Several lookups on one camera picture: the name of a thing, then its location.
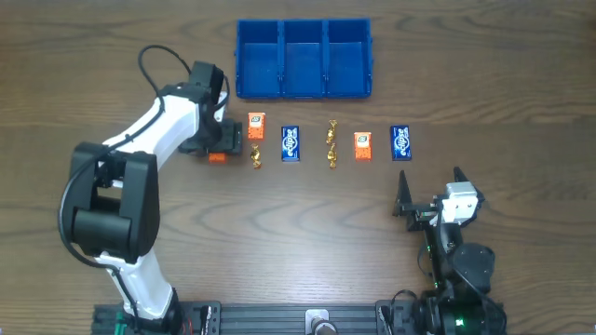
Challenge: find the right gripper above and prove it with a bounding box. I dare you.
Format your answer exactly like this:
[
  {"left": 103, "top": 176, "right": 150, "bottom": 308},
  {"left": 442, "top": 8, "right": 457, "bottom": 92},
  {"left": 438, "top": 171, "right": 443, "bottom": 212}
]
[{"left": 392, "top": 166, "right": 486, "bottom": 233}]

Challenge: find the blue candy pack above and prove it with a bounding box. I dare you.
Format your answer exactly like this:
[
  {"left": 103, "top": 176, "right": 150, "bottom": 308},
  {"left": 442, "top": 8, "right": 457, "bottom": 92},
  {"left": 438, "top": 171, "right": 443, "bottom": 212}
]
[
  {"left": 389, "top": 125, "right": 413, "bottom": 162},
  {"left": 280, "top": 126, "right": 301, "bottom": 163}
]

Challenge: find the blue tray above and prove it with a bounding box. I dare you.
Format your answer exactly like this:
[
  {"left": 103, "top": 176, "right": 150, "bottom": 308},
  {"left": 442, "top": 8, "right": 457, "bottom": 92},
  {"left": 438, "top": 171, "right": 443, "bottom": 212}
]
[{"left": 235, "top": 18, "right": 374, "bottom": 101}]

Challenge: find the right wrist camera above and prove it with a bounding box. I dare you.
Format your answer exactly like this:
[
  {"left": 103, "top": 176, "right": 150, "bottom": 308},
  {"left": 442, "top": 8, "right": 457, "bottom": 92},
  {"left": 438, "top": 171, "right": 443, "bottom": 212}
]
[{"left": 437, "top": 181, "right": 481, "bottom": 226}]

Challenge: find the mounting rail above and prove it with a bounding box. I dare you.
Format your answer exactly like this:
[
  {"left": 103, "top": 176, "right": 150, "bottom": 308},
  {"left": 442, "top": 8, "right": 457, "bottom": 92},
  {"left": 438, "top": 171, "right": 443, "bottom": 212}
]
[{"left": 92, "top": 300, "right": 508, "bottom": 335}]

